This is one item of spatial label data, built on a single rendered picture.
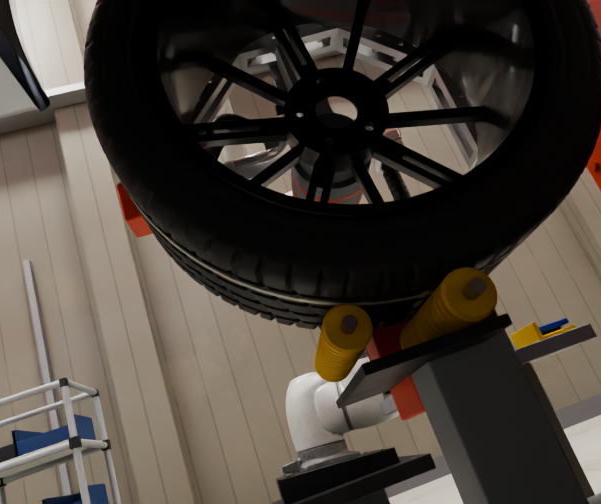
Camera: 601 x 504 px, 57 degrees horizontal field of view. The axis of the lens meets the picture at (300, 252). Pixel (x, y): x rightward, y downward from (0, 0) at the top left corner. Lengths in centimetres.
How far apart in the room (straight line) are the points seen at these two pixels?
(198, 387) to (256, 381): 39
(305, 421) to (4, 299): 299
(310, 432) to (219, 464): 210
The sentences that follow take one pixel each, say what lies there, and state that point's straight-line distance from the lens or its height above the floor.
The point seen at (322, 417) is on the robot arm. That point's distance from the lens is 170.
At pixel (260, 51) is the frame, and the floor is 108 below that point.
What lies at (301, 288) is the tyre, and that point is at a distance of 60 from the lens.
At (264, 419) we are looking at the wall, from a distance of 377.
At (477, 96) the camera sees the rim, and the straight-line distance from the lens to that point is 96.
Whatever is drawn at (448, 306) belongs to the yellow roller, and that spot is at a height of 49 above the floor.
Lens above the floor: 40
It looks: 20 degrees up
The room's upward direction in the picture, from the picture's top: 20 degrees counter-clockwise
